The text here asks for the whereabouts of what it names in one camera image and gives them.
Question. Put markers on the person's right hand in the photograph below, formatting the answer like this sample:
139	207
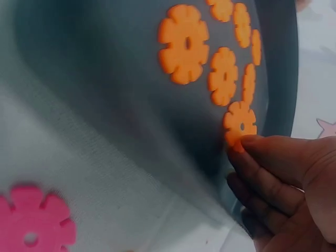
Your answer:
302	199

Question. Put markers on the orange plastic flower disc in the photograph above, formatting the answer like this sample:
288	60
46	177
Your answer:
235	118

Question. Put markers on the pile of orange flower pieces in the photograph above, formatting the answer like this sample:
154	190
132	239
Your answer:
183	44

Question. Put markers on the dark grey tray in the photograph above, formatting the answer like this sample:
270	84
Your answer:
118	78

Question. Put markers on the pink plastic flower disc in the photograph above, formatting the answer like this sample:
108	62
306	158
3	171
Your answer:
34	220

